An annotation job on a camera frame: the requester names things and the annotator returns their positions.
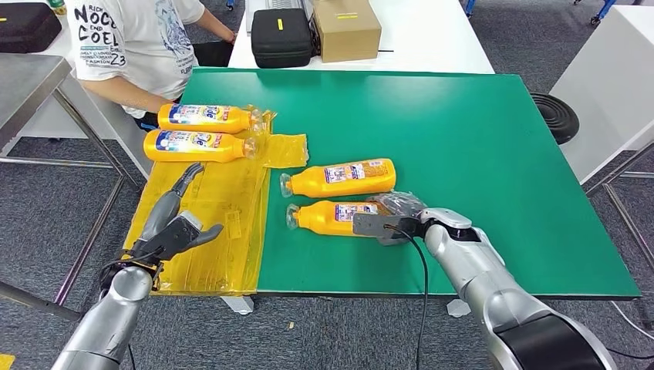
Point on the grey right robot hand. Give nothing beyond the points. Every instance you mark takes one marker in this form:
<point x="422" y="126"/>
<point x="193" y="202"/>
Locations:
<point x="401" y="204"/>

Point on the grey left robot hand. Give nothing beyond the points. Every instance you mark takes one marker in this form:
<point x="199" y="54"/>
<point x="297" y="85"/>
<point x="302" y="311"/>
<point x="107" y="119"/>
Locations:
<point x="163" y="212"/>

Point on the yellow detergent bottle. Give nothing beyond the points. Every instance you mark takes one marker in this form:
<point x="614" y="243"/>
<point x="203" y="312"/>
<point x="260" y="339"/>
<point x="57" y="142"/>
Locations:
<point x="204" y="121"/>
<point x="317" y="218"/>
<point x="317" y="184"/>
<point x="194" y="149"/>

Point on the person's forearm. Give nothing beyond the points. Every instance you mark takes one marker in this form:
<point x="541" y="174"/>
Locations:
<point x="217" y="25"/>
<point x="122" y="94"/>

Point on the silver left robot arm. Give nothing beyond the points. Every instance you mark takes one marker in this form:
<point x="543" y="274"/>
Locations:
<point x="110" y="321"/>

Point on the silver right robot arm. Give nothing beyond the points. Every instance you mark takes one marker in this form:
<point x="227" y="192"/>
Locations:
<point x="490" y="286"/>

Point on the green drink bottle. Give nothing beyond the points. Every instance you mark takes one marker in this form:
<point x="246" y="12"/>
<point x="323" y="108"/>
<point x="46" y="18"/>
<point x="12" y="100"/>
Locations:
<point x="58" y="5"/>

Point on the yellow plastic sheet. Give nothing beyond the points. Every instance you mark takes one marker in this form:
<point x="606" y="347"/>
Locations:
<point x="230" y="255"/>

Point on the white panel table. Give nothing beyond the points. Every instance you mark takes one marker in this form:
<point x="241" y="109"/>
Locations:
<point x="110" y="138"/>

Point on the white table foot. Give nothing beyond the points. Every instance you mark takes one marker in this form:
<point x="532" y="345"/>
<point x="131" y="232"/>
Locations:
<point x="240" y="305"/>
<point x="458" y="308"/>

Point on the person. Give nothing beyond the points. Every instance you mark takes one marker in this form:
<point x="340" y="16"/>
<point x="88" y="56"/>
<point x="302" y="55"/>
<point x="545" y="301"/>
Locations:
<point x="138" y="51"/>

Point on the long white table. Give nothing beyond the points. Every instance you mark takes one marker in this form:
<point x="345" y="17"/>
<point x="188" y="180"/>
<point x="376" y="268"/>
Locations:
<point x="434" y="41"/>

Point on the black ribbed round disc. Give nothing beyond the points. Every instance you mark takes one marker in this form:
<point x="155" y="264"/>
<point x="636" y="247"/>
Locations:
<point x="556" y="119"/>

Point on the brown cardboard box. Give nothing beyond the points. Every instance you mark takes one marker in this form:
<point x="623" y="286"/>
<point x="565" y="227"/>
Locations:
<point x="347" y="34"/>

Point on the black carrying case yellow tag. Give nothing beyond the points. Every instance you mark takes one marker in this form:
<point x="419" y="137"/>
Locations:
<point x="281" y="40"/>

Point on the yellow floor tape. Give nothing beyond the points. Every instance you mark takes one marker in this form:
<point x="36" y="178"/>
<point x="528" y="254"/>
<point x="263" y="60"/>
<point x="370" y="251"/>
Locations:
<point x="6" y="361"/>

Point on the large black carrying case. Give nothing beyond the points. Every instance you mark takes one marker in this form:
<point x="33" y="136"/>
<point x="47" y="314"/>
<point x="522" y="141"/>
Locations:
<point x="25" y="28"/>

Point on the white table steel legs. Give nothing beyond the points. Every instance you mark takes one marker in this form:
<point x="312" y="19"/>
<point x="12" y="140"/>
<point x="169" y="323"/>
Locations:
<point x="603" y="92"/>

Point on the silver laptop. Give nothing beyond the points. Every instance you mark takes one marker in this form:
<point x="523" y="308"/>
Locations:
<point x="281" y="3"/>

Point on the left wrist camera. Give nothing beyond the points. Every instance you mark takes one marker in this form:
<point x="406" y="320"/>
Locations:
<point x="166" y="240"/>

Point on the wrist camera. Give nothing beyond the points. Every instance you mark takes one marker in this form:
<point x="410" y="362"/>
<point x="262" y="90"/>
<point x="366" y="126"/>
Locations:
<point x="375" y="227"/>
<point x="166" y="240"/>

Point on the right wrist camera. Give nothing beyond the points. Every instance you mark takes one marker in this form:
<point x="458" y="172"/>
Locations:
<point x="375" y="227"/>

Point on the blue trolley frame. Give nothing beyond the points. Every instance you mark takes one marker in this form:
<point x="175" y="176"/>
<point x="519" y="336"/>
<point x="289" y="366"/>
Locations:
<point x="605" y="7"/>

